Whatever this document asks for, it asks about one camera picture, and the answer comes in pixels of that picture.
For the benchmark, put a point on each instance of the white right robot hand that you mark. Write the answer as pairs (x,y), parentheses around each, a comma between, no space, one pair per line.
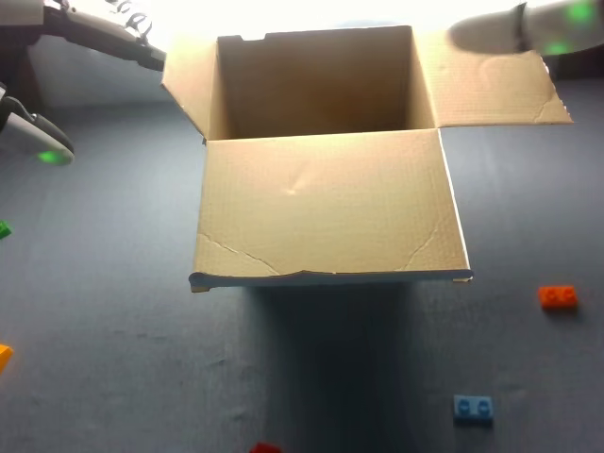
(108,33)

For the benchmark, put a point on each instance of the cardboard box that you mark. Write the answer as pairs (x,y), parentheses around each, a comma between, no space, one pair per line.
(321,198)

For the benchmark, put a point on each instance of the green toy brick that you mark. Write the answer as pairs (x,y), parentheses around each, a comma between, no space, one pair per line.
(4,229)

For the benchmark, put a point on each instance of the grey table cloth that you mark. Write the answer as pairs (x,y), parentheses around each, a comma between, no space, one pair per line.
(94,283)

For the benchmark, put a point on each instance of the yellow toy brick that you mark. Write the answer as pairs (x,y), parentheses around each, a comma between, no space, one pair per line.
(5,358)

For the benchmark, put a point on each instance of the red toy brick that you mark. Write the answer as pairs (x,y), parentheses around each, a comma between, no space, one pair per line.
(266,448)

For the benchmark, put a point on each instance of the orange toy brick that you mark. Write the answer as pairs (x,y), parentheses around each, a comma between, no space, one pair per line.
(558,297)

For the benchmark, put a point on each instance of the steel blue toy brick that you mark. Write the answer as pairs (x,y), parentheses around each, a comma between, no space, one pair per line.
(473,410)

